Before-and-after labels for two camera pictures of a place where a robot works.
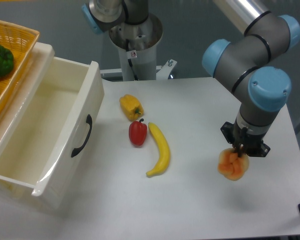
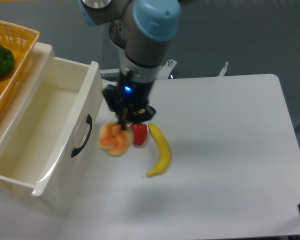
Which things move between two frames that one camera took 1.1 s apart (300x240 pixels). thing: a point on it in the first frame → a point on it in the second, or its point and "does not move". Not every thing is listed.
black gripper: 252,145 → 129,100
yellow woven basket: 19,40 does not move
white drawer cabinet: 15,106 does not move
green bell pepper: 1,60 does not move
